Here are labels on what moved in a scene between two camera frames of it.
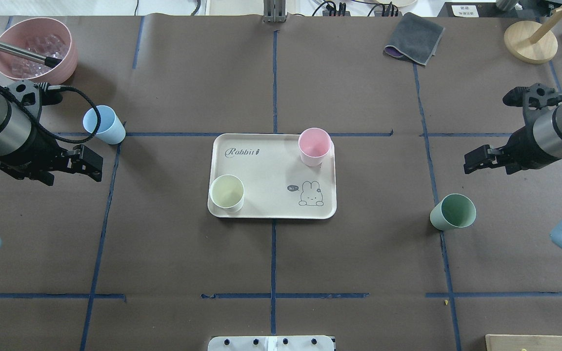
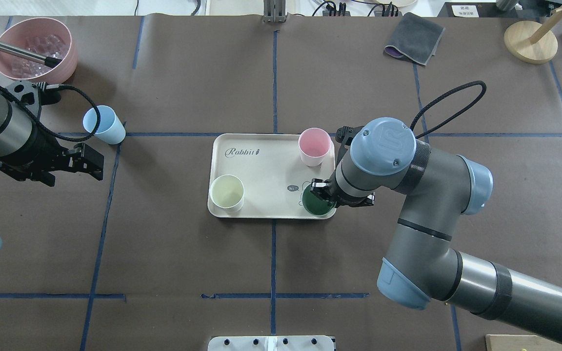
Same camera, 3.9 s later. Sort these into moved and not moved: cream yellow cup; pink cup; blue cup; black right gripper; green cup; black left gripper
Moved: green cup; black right gripper
Not moved: black left gripper; pink cup; cream yellow cup; blue cup
